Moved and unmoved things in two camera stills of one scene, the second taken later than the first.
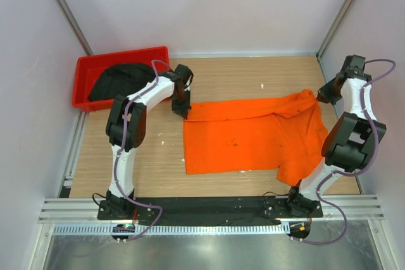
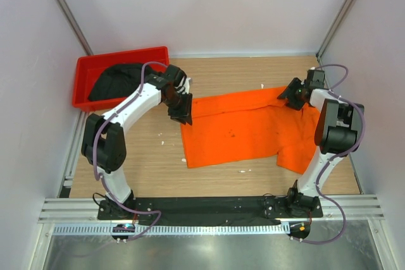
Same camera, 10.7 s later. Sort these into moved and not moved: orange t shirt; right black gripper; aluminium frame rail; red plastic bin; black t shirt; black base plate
Moved: orange t shirt; right black gripper
Not moved: black t shirt; black base plate; aluminium frame rail; red plastic bin
